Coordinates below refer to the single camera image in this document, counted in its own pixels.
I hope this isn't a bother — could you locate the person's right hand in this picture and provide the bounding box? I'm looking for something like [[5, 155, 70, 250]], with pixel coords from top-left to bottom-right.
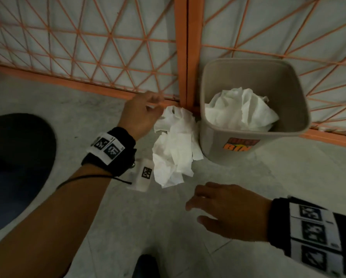
[[185, 181, 274, 243]]

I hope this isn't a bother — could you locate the person's left hand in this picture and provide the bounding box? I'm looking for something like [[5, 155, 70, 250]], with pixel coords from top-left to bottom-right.
[[117, 90, 165, 141]]

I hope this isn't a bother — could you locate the pile of white tissues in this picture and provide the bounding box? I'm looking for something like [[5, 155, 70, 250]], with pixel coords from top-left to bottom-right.
[[152, 105, 205, 189]]

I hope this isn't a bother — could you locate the heap of tissues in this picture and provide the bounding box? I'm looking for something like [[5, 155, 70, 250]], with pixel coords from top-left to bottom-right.
[[204, 86, 280, 133]]

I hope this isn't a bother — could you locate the beige plastic dust bin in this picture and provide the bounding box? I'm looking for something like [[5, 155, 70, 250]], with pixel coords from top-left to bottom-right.
[[199, 58, 312, 166]]

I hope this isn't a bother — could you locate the person's left forearm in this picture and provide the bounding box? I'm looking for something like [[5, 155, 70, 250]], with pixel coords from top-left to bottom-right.
[[0, 163, 115, 278]]

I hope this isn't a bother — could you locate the person's black left shoe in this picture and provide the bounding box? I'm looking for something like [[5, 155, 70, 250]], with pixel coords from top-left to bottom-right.
[[132, 254, 162, 278]]

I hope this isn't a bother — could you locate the black left wristband with markers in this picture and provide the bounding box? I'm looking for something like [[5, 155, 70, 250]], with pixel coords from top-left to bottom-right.
[[81, 126, 137, 178]]

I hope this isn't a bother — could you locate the black wristband with markers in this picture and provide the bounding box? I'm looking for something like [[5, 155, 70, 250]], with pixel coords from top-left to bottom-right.
[[267, 196, 346, 278], [81, 126, 137, 178]]

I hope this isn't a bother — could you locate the black right wristband with markers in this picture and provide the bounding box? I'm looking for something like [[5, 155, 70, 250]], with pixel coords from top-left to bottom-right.
[[267, 196, 346, 278]]

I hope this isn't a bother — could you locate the dark round stool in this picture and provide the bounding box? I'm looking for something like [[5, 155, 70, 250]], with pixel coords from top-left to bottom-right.
[[0, 112, 57, 238]]

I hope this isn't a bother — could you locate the white left wrist camera module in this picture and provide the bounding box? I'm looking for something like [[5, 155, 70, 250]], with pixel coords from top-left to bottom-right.
[[126, 158, 155, 193]]

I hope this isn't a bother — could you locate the thin black wrist cord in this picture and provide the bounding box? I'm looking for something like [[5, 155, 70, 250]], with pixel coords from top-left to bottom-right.
[[55, 174, 132, 191]]

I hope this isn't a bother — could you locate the orange wire fence panel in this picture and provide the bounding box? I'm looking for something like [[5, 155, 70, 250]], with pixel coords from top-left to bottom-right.
[[0, 0, 188, 106], [187, 0, 346, 150]]

